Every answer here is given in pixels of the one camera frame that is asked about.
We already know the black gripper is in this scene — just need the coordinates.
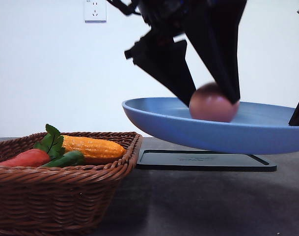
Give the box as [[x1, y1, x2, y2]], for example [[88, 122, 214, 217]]
[[124, 0, 248, 106]]

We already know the blue round plate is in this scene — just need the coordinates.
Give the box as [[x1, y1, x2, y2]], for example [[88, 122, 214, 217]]
[[122, 97, 299, 155]]

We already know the pink egg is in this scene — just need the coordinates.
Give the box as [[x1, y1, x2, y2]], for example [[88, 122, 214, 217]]
[[189, 82, 240, 122]]

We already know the brown wicker basket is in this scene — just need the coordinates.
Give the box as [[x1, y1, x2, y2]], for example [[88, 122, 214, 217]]
[[0, 132, 143, 236]]

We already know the black rectangular tray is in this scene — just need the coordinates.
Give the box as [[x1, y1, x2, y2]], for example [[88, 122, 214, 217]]
[[136, 149, 277, 172]]

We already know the orange toy corn cob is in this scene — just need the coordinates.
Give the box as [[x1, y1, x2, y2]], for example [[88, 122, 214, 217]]
[[62, 135, 127, 158]]

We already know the green toy pepper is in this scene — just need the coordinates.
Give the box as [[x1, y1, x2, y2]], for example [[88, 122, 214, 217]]
[[43, 151, 84, 167]]

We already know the red toy carrot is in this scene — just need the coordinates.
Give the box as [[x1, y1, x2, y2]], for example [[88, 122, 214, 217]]
[[0, 149, 50, 167]]

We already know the white wall power socket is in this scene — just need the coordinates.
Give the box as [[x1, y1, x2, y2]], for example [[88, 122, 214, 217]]
[[84, 0, 107, 24]]

